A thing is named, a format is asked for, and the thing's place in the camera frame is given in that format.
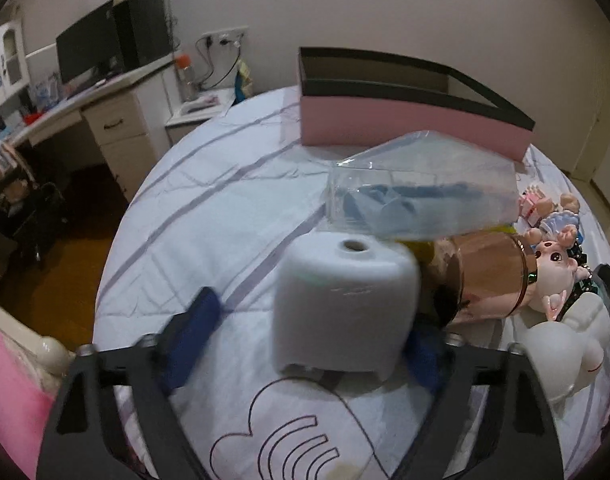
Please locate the white desk with drawers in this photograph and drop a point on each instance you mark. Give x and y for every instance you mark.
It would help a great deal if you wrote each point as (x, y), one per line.
(127, 117)

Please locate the snack bag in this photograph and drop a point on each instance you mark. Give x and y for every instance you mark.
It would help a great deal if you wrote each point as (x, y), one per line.
(243, 82)

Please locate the wall power strip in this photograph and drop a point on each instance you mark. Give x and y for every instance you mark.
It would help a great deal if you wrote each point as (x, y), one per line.
(222, 37)

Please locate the white glass door cabinet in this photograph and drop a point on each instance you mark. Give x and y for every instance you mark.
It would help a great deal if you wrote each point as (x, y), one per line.
(13, 66)

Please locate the pink pillow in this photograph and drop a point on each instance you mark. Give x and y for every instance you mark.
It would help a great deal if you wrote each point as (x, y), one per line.
(24, 412)

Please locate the white rounded plastic device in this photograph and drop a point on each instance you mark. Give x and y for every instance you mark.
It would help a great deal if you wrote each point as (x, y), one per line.
(344, 303)

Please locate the rose gold cylinder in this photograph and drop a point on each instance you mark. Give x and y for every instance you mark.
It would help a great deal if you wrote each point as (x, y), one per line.
(481, 276)

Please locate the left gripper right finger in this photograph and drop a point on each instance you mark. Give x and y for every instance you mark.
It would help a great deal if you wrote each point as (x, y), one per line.
(517, 437)

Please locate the black computer tower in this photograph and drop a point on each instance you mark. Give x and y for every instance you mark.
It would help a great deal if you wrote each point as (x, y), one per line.
(142, 32)

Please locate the pink black storage box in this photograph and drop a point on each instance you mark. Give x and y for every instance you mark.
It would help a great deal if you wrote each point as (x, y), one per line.
(361, 97)

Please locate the black computer monitor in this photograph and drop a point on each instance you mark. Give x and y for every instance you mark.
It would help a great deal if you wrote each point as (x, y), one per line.
(91, 42)

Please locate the white unicorn toy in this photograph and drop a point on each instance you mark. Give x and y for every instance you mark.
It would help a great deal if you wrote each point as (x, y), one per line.
(567, 355)

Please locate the clear plastic box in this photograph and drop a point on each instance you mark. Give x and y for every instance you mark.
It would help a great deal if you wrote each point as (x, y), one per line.
(422, 186)

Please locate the pink pig figurine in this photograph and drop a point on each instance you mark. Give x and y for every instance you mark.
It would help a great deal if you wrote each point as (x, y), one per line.
(557, 272)

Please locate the small doll figures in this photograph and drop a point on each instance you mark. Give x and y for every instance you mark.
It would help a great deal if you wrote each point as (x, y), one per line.
(550, 219)

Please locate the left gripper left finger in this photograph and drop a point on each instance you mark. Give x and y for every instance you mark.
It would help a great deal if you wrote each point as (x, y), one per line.
(84, 437)

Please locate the white striped bedspread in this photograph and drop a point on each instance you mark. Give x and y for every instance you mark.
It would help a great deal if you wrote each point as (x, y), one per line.
(219, 210)

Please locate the white low cabinet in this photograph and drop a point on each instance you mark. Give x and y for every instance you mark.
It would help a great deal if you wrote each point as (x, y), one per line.
(208, 105)

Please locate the bottle with orange cap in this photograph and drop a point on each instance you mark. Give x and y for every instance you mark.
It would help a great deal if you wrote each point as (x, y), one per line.
(186, 77)

